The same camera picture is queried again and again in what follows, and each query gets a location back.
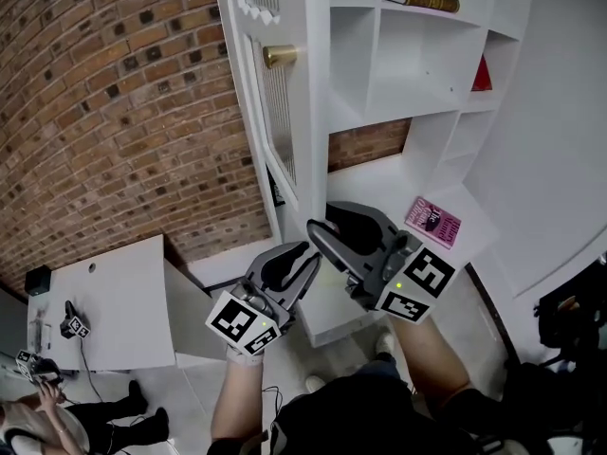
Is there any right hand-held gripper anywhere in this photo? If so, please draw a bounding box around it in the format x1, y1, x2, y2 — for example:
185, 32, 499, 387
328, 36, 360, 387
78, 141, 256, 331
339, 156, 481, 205
306, 200, 456, 324

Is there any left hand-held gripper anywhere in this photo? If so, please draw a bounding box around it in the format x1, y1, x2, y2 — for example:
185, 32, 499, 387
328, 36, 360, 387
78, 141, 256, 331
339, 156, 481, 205
204, 241, 322, 357

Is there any white cabinet glass door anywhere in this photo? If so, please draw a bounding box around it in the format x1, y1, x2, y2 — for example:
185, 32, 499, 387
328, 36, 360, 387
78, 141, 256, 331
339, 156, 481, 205
212, 0, 331, 236

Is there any white desk with hutch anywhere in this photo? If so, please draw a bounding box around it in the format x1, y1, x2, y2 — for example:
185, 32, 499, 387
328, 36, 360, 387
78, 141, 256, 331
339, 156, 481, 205
258, 0, 535, 244

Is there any person's left forearm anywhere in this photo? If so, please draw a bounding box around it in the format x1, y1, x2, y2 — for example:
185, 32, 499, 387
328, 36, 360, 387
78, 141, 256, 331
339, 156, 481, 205
208, 348, 267, 449

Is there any person's right forearm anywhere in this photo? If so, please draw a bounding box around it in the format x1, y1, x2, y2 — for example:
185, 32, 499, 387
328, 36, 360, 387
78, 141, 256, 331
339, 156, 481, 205
391, 315, 473, 407

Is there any plain white side desk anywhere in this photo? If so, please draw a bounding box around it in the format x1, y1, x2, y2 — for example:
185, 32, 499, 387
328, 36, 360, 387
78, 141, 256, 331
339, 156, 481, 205
26, 233, 229, 373

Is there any pink book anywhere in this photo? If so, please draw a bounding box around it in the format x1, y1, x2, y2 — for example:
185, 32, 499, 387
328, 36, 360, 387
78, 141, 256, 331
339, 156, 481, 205
404, 195, 463, 251

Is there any black framed picture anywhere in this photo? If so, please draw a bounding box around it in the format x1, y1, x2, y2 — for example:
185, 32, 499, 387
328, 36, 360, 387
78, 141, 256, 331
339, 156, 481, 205
266, 166, 286, 207

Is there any white wristband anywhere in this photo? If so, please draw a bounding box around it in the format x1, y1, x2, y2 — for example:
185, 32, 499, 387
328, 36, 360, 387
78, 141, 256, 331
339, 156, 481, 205
226, 346, 265, 368

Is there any person's black clothing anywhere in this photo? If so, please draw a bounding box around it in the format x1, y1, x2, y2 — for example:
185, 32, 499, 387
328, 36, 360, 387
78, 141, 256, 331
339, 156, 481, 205
206, 362, 513, 455

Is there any brass door knob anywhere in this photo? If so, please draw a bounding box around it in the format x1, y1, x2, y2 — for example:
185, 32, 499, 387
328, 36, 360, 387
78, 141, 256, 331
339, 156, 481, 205
263, 44, 299, 69

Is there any red book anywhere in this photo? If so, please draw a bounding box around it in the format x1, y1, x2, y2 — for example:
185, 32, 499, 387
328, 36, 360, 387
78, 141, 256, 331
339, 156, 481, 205
470, 53, 494, 93

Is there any spare hand-held gripper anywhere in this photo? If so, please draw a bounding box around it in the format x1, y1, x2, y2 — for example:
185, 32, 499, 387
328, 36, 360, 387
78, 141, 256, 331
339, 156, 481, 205
15, 348, 65, 388
59, 300, 91, 339

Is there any black bag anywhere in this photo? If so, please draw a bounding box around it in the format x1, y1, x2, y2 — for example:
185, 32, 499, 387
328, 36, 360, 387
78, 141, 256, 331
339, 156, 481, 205
533, 248, 607, 364

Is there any small black box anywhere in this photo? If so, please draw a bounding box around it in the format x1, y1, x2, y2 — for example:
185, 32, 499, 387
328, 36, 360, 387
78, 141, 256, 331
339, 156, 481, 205
24, 265, 52, 297

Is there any thin black cable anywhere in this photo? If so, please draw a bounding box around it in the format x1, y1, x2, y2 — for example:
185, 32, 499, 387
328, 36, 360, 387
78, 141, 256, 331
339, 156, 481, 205
78, 337, 105, 405

